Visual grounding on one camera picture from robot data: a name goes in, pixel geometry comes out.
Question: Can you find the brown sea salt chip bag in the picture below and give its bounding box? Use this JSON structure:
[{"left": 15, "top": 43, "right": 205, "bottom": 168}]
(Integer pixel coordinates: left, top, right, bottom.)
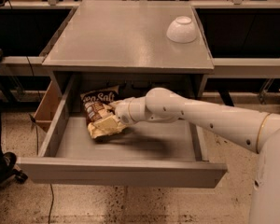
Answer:
[{"left": 80, "top": 85, "right": 119, "bottom": 139}]

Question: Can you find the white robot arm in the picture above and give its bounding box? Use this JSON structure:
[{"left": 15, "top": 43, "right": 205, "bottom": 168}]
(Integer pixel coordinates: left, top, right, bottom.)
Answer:
[{"left": 94, "top": 88, "right": 280, "bottom": 224}]

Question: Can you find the grey open top drawer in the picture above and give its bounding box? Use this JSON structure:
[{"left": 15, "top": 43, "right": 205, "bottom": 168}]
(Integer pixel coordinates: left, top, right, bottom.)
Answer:
[{"left": 18, "top": 74, "right": 227, "bottom": 189}]

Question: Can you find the grey cabinet with counter top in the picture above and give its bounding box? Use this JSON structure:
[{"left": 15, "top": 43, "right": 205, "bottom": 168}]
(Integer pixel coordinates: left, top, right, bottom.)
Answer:
[{"left": 43, "top": 0, "right": 209, "bottom": 97}]

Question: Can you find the white upturned bowl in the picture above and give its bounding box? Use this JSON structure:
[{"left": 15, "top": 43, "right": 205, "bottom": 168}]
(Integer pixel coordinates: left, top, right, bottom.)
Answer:
[{"left": 166, "top": 16, "right": 197, "bottom": 44}]

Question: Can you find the black wheeled base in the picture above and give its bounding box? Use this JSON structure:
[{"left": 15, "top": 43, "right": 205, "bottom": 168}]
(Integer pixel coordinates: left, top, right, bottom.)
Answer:
[{"left": 0, "top": 152, "right": 28, "bottom": 184}]

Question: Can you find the black cable on floor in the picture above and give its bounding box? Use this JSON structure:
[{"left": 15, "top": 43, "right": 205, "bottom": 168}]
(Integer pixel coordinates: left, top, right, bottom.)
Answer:
[{"left": 28, "top": 113, "right": 55, "bottom": 224}]

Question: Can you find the grey rail frame behind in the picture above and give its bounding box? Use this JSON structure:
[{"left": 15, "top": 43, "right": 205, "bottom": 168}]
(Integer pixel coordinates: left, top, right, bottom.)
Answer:
[{"left": 0, "top": 0, "right": 280, "bottom": 78}]

